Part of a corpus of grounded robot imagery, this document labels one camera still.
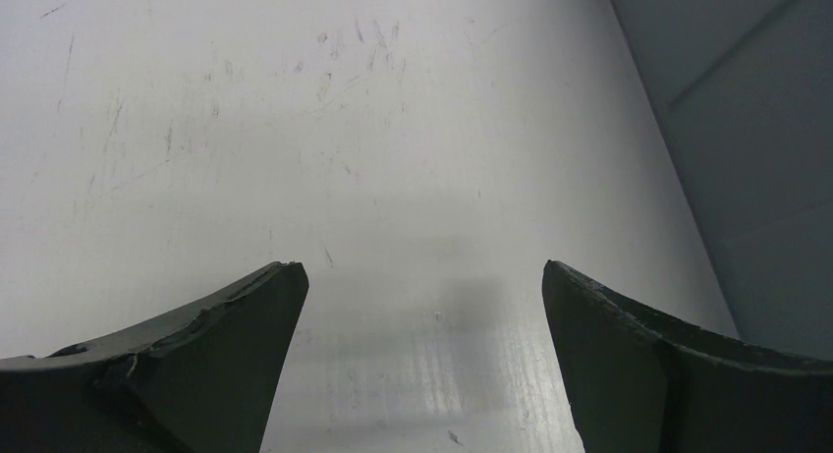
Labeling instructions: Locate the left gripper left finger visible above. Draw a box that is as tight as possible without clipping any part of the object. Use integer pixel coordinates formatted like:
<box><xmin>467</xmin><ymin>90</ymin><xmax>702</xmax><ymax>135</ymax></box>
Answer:
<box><xmin>1</xmin><ymin>261</ymin><xmax>309</xmax><ymax>452</ymax></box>

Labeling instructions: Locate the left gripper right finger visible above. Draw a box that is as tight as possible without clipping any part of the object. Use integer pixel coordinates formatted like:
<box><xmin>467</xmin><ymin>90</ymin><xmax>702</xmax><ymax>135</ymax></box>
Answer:
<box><xmin>542</xmin><ymin>260</ymin><xmax>832</xmax><ymax>452</ymax></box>

